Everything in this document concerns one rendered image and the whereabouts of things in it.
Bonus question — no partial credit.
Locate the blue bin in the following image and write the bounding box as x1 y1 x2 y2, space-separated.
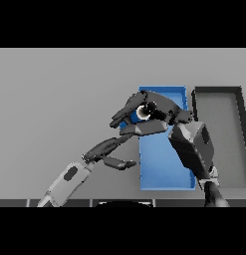
137 85 197 191

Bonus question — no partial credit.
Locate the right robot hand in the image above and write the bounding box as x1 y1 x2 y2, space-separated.
109 90 194 137

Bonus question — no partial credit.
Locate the dark grey bin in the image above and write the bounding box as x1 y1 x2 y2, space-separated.
191 86 246 191

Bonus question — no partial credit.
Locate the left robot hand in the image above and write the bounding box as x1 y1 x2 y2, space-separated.
82 133 137 171

